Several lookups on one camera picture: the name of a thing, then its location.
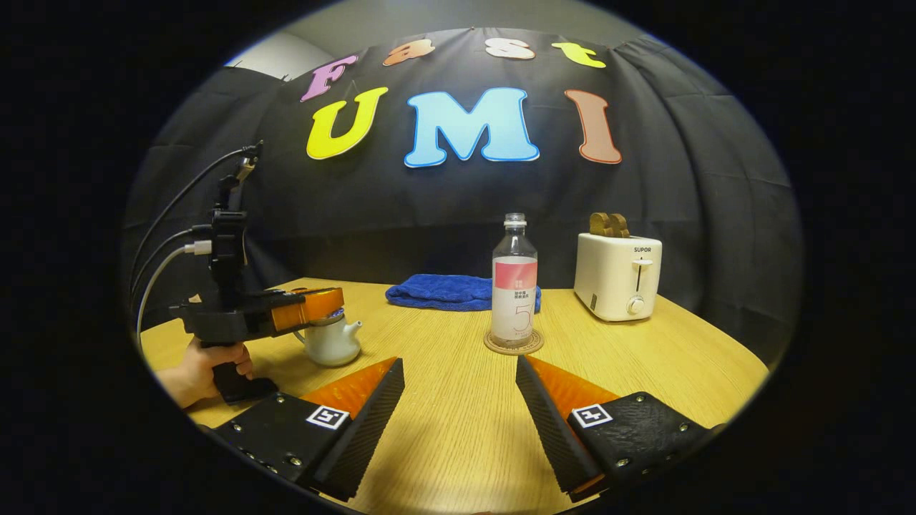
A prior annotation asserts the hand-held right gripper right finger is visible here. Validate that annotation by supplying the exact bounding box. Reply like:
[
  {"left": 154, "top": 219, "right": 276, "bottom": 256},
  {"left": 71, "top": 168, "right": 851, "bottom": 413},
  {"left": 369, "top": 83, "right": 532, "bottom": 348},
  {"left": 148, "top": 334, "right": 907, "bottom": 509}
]
[{"left": 515, "top": 355, "right": 725, "bottom": 504}]

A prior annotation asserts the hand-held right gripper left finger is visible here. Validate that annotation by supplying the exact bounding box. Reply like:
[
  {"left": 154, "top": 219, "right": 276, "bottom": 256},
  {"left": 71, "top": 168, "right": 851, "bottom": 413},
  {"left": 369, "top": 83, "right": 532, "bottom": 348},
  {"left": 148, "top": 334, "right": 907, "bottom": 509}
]
[{"left": 213, "top": 356, "right": 406, "bottom": 503}]

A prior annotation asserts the white ceramic teacup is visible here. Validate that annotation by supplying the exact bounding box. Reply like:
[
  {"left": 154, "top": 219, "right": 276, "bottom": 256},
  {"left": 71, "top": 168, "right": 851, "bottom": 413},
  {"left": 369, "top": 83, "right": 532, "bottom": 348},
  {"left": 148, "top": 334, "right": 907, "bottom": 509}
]
[{"left": 293, "top": 309, "right": 363, "bottom": 368}]

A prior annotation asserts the round brown coaster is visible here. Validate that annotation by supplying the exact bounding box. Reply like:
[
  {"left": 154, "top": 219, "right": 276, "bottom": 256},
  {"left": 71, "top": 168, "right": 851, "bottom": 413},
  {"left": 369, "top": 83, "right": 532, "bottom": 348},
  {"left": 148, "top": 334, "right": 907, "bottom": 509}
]
[{"left": 484, "top": 328, "right": 545, "bottom": 356}]

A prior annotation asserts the clear water bottle pink label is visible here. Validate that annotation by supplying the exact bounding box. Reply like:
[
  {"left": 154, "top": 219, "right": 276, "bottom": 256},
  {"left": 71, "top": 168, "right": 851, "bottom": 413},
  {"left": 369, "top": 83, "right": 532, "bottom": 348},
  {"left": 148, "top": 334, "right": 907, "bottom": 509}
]
[{"left": 491, "top": 212, "right": 538, "bottom": 349}]

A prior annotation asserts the blue towel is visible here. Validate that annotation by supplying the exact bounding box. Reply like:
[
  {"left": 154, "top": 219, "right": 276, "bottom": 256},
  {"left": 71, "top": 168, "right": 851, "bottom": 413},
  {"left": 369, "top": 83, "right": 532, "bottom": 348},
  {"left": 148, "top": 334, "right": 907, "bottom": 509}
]
[{"left": 385, "top": 274, "right": 542, "bottom": 313}]

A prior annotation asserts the white toaster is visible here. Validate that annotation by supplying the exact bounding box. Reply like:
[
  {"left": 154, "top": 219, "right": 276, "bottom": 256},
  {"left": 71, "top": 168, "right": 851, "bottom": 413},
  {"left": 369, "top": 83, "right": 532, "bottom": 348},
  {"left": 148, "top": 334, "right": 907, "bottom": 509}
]
[{"left": 573, "top": 232, "right": 663, "bottom": 323}]

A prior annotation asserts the white left gripper cable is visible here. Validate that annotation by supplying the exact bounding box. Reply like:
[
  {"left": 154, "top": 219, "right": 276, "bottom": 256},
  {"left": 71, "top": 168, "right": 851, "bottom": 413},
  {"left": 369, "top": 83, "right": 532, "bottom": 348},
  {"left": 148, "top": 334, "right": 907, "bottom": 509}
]
[{"left": 136, "top": 242, "right": 214, "bottom": 337}]

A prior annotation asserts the short black left gripper cable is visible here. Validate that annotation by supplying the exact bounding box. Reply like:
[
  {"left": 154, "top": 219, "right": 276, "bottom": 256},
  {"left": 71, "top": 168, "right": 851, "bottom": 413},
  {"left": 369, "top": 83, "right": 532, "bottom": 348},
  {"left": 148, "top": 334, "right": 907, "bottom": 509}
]
[{"left": 131, "top": 225, "right": 214, "bottom": 301}]

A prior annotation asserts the long black left gripper cable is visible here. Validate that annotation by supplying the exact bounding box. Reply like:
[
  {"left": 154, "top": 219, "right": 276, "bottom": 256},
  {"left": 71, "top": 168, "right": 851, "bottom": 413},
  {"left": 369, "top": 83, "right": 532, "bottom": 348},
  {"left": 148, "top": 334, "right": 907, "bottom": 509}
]
[{"left": 129, "top": 145, "right": 258, "bottom": 287}]

